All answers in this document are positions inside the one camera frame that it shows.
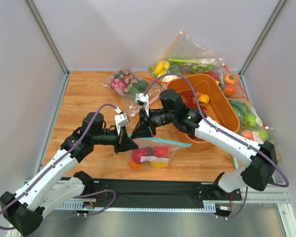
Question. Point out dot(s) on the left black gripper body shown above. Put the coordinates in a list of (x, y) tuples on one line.
[(120, 140)]

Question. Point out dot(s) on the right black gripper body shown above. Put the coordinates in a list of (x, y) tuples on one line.
[(147, 123)]

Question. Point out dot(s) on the red toy apple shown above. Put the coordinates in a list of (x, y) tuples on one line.
[(136, 155)]

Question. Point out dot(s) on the clear blue zip bag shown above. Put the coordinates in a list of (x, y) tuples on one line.
[(174, 146)]

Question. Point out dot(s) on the dark toy plum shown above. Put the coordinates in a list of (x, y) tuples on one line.
[(149, 154)]

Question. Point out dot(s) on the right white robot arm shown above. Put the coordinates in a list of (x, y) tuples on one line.
[(258, 160)]

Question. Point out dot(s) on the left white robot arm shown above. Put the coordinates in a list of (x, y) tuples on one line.
[(26, 208)]

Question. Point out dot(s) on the dragon fruit zip bag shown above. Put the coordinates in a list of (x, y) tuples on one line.
[(126, 84)]

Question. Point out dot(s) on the banana cauliflower zip bag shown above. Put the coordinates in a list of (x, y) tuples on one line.
[(161, 68)]

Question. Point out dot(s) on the green vegetable zip bag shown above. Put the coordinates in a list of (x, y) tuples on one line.
[(192, 56)]

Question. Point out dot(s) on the orange pumpkin zip bag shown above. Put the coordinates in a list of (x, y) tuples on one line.
[(228, 82)]

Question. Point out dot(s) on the green apple zip bag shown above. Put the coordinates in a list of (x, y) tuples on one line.
[(247, 114)]

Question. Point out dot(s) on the potato banana zip bag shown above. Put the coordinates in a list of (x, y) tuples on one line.
[(258, 135)]

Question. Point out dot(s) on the orange toy orange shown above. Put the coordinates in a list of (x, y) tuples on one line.
[(135, 166)]

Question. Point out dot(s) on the red toy tomato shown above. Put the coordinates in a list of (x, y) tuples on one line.
[(161, 151)]

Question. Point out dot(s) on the yellow toy bell pepper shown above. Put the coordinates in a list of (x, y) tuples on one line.
[(159, 164)]

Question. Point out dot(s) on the red toy lobster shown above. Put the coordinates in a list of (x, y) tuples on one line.
[(189, 99)]

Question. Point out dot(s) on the yellow toy pepper in bin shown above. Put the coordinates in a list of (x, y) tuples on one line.
[(203, 99)]

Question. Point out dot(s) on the black base mat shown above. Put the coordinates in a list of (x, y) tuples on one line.
[(160, 194)]

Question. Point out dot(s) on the orange plastic bin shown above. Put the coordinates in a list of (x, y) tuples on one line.
[(219, 108)]

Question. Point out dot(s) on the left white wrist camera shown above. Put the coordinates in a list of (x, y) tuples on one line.
[(121, 120)]

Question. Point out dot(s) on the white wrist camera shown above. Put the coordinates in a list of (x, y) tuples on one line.
[(142, 100), (121, 120)]

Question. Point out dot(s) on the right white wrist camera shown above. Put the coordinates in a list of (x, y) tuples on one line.
[(142, 100)]

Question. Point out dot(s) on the aluminium frame rail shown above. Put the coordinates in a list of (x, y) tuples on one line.
[(103, 200)]

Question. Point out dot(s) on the left aluminium post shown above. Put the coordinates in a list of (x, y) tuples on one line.
[(33, 9)]

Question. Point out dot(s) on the aluminium post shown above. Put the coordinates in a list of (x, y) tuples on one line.
[(263, 35), (33, 9)]

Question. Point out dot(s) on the right aluminium post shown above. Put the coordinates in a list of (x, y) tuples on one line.
[(263, 35)]

